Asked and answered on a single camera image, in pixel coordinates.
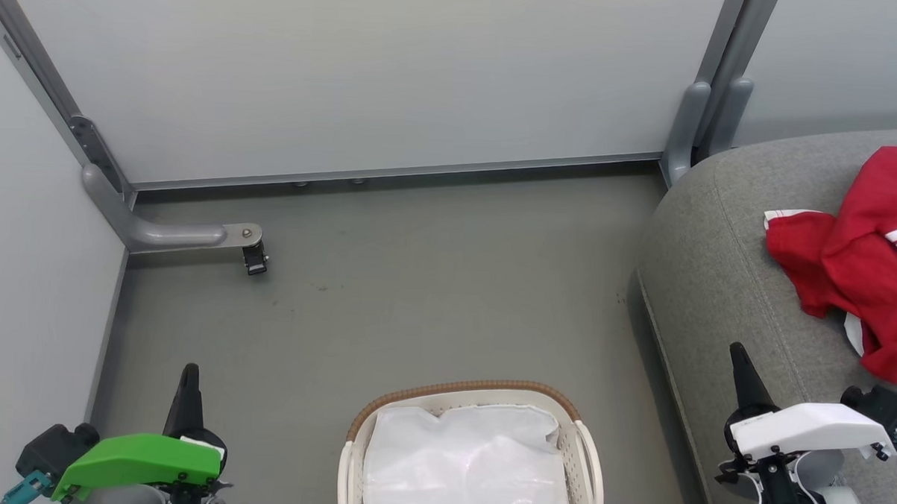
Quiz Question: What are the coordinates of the grey partition bottom rail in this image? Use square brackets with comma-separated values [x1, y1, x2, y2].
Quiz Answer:
[131, 134, 663, 210]

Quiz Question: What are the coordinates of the grey double partition post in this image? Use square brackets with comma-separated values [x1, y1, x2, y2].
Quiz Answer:
[690, 0, 783, 163]

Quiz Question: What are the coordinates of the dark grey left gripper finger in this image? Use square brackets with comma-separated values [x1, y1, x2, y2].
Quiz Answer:
[163, 362, 208, 438]

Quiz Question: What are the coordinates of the grey partition post with bracket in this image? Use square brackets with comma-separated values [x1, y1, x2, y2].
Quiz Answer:
[0, 0, 141, 198]

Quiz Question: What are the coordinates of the grey partition post foot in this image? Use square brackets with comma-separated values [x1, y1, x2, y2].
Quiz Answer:
[661, 81, 713, 189]
[709, 76, 755, 159]

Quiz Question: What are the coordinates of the black caster wheel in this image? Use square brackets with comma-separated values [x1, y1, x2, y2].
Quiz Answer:
[240, 241, 270, 277]

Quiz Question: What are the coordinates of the grey fabric sofa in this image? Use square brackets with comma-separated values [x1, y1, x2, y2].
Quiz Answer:
[629, 119, 897, 504]

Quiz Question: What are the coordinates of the red Bulls jersey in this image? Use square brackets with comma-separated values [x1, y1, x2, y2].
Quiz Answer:
[758, 142, 897, 385]

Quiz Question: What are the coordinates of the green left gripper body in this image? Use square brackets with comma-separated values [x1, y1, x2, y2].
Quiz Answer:
[51, 423, 228, 504]

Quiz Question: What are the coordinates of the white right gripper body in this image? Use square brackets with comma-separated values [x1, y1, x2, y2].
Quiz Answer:
[723, 400, 897, 467]

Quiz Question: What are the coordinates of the white basket liner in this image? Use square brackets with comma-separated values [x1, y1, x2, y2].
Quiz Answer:
[362, 398, 576, 504]

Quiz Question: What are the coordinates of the grey partition support foot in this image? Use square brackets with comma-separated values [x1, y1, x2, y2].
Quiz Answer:
[79, 163, 265, 259]

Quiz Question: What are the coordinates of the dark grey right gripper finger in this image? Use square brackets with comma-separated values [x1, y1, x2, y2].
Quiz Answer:
[726, 341, 781, 418]

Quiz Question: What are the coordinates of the white laundry basket brown rim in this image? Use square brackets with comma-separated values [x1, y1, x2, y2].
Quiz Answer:
[337, 374, 608, 504]

